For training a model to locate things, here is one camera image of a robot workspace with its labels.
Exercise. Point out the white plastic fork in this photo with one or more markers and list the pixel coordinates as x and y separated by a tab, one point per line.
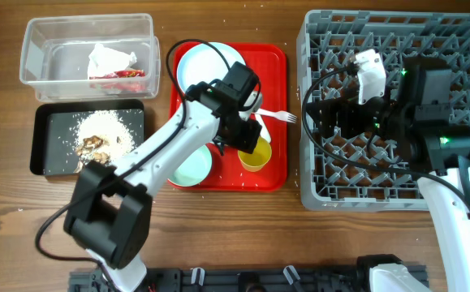
279	115

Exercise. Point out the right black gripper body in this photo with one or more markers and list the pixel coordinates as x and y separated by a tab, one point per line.
378	115

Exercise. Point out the white napkin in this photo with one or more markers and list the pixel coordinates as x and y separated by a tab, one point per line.
104	61

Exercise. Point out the light blue plate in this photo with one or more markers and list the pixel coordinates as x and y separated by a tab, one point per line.
199	64

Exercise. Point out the rice and food scraps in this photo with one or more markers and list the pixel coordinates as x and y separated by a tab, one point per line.
102	137

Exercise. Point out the mint green bowl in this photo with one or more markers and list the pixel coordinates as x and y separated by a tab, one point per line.
194	169

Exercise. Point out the yellow plastic cup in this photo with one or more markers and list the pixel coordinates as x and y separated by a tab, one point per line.
260	156

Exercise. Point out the black food waste tray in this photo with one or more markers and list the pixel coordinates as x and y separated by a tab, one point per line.
54	134

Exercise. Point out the black mounting rail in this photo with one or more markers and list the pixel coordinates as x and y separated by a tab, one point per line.
338	278

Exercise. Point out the white plastic spoon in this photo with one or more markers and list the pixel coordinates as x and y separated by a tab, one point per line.
264	125

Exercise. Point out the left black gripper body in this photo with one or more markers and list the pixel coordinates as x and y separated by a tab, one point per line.
243	134

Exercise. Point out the grey dishwasher rack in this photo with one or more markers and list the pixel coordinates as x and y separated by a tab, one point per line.
339	174

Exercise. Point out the red plastic tray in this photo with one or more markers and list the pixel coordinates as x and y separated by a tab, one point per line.
227	173

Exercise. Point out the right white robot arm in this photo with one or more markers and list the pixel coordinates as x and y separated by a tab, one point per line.
448	198

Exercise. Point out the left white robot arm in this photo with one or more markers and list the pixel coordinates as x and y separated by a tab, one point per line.
110	209

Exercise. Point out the clear plastic waste bin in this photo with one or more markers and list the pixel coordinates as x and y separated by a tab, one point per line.
54	58

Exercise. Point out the red snack wrapper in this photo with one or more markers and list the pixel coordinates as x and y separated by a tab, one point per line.
117	87

